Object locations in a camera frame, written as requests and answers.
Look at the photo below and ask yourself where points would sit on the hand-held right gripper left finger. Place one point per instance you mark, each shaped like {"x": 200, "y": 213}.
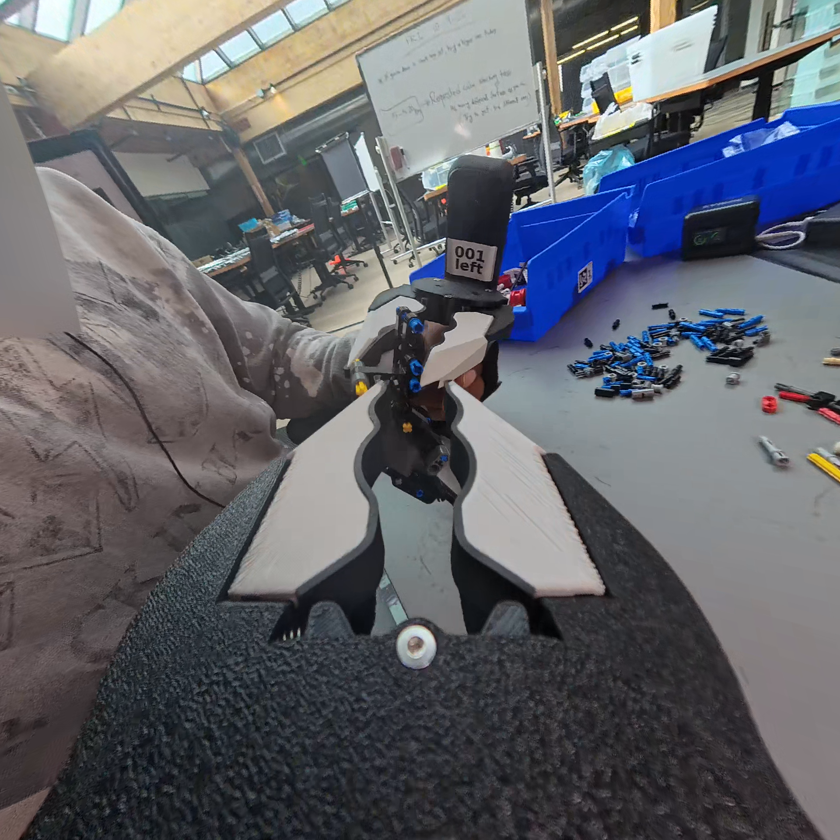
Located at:
{"x": 308, "y": 518}

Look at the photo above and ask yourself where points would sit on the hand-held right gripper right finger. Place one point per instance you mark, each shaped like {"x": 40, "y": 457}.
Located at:
{"x": 525, "y": 518}

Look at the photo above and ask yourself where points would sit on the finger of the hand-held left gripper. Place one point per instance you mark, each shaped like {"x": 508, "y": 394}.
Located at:
{"x": 374, "y": 334}
{"x": 466, "y": 344}

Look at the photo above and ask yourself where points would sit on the grey black toy brick assembly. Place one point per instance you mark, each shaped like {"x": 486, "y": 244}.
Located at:
{"x": 410, "y": 446}

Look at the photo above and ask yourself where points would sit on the wooden background desk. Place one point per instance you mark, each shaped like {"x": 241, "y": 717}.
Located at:
{"x": 741, "y": 65}

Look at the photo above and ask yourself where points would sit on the person's left hand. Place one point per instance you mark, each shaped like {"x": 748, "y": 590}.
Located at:
{"x": 459, "y": 390}

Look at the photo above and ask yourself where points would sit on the heap of spare toy parts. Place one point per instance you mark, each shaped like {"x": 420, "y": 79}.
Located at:
{"x": 515, "y": 289}

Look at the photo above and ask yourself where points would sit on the blue plastic bin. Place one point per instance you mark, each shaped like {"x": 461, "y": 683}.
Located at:
{"x": 774, "y": 177}
{"x": 564, "y": 249}

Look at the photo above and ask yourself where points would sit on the black office chair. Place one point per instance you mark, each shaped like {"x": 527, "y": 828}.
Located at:
{"x": 325, "y": 229}

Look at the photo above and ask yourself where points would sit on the long grey toy beam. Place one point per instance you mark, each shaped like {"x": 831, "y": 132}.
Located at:
{"x": 392, "y": 600}

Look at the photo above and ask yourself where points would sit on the teal plastic bag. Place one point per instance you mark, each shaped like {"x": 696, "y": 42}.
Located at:
{"x": 607, "y": 167}

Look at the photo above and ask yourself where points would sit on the whiteboard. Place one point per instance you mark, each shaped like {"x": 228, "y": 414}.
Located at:
{"x": 446, "y": 79}

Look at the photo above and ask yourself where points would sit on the black display on stand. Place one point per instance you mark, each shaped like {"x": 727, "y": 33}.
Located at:
{"x": 344, "y": 170}

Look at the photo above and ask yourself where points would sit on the pile of blue black pins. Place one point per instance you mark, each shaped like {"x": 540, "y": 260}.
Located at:
{"x": 656, "y": 354}

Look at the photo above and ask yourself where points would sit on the black battery pack green display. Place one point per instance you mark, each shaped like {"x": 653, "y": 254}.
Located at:
{"x": 718, "y": 229}

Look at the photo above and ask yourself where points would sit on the white storage box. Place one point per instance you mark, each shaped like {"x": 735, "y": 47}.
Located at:
{"x": 669, "y": 52}

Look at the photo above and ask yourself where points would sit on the grey axle pin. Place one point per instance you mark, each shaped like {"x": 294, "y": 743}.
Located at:
{"x": 774, "y": 451}

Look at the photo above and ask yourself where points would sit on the clear plastic bag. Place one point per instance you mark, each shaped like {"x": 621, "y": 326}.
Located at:
{"x": 761, "y": 139}

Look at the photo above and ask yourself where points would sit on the yellow toy axle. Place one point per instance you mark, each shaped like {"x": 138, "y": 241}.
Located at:
{"x": 825, "y": 467}

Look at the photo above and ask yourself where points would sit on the pile of red white pieces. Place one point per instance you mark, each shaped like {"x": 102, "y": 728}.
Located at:
{"x": 814, "y": 398}

